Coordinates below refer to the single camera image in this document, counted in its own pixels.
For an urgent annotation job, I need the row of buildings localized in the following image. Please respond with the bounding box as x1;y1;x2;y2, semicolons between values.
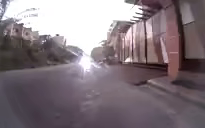
2;21;68;48

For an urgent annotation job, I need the building with red pillar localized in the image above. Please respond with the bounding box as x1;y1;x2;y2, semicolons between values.
106;0;205;81

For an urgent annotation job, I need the grey raised pavement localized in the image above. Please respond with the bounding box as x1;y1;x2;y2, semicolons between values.
146;71;205;113

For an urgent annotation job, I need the clump of trees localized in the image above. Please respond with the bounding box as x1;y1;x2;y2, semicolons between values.
89;44;117;65

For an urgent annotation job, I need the grey asphalt road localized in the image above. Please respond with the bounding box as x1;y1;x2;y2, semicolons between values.
0;62;205;128

